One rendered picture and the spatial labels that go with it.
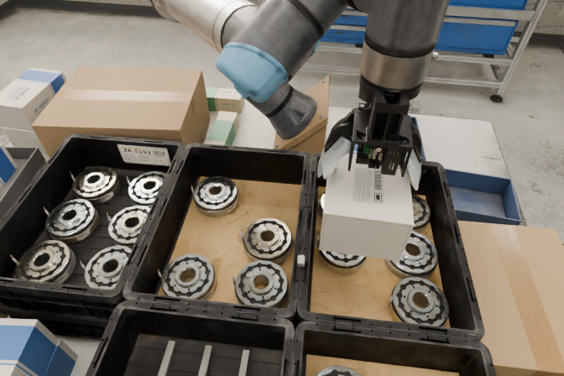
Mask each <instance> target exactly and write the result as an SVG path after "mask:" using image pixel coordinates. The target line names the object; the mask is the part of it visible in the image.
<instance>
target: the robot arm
mask: <svg viewBox="0 0 564 376"><path fill-rule="evenodd" d="M149 1H150V3H151V5H152V6H153V7H154V9H155V10H156V11H157V12H158V13H159V14H160V15H161V16H162V17H164V18H166V19H167V20H169V21H171V22H174V23H178V24H183V25H184V26H186V27H187V28H188V29H189V30H190V31H191V32H193V33H194V34H196V35H197V36H198V37H200V38H201V39H202V40H204V41H205V42H206V43H208V44H209V45H210V46H211V47H212V48H213V49H215V50H216V51H218V52H219V53H220V55H219V56H218V58H217V61H216V67H217V69H218V70H219V71H220V72H221V73H222V74H223V75H224V76H225V77H226V78H227V79H229V80H230V81H231V82H232V83H233V86H234V88H235V90H236V91H237V92H238V93H239V94H240V95H241V96H242V97H243V99H246V100H247V101H248V102H250V103H251V104H252V105H253V106H254V107H256V108H257V109H258V110H259V111H260V112H261V113H262V114H263V115H264V116H265V117H267V118H268V120H269V121H270V122H271V124H272V126H273V127H274V129H275V131H276V133H277V134H278V135H279V136H280V137H281V138H282V139H291V138H293V137H295V136H297V135H298V134H299V133H301V132H302V131H303V130H304V129H305V128H306V127H307V126H308V125H309V123H310V122H311V120H312V119H313V117H314V116H315V114H316V110H317V102H316V101H315V100H314V99H313V98H312V97H311V96H309V95H306V94H304V93H302V92H300V91H297V90H296V89H295V88H293V87H292V86H291V85H290V84H289V82H290V80H291V79H292V78H293V77H294V76H295V74H296V73H297V72H298V71H299V69H300V68H301V67H302V66H303V65H304V64H305V63H306V62H307V61H308V60H309V58H310V57H312V56H313V55H314V53H315V51H316V49H317V48H318V46H319V44H320V38H321V37H322V36H323V35H324V34H325V32H326V31H327V30H328V29H329V28H330V27H331V26H332V25H333V24H334V22H335V21H336V20H337V19H338V18H339V16H340V15H341V14H342V13H343V11H344V10H345V9H346V8H347V7H348V6H349V7H351V8H354V9H356V10H358V11H359V12H362V13H367V14H368V20H367V26H366V31H365V35H364V41H363V50H362V55H361V60H360V66H359V70H360V72H361V75H360V80H359V85H360V87H359V96H358V97H359V98H360V99H362V100H364V101H365V102H366V103H359V104H358V107H355V108H354V109H352V111H351V112H349V114H348V115H347V116H346V117H344V118H342V119H341V120H339V121H338V122H337V123H336V124H335V125H334V126H333V127H332V130H331V132H330V133H329V136H328V138H327V141H326V143H325V147H324V149H323V151H322V153H321V157H320V160H319V163H318V168H317V177H318V178H321V177H322V176H323V178H324V179H325V180H327V179H328V178H329V177H330V176H331V175H332V173H333V171H334V169H335V168H336V165H337V162H338V161H339V159H340V158H341V157H342V156H343V155H344V154H348V153H349V152H350V153H349V158H348V171H350V169H351V164H352V160H353V150H354V146H355V144H358V145H357V157H356V164H359V165H368V168H372V169H379V167H380V166H381V174H382V175H395V174H396V170H399V169H400V173H401V177H404V175H405V172H406V173H407V174H408V175H409V177H410V184H411V186H412V188H413V189H415V190H416V191H417V190H418V188H419V183H420V175H421V158H420V154H421V137H420V132H419V130H418V129H417V127H416V126H415V125H414V124H413V123H412V122H411V118H410V115H409V114H408V111H409V107H410V100H412V99H414V98H416V97H417V96H418V95H419V94H420V90H421V87H422V84H423V81H424V80H425V79H426V75H427V71H428V69H429V66H430V61H431V60H436V59H437V58H438V52H437V51H434V49H435V47H436V42H437V40H438V37H439V34H440V31H441V26H442V23H443V20H444V18H445V15H446V11H447V7H448V4H449V2H450V0H149Z"/></svg>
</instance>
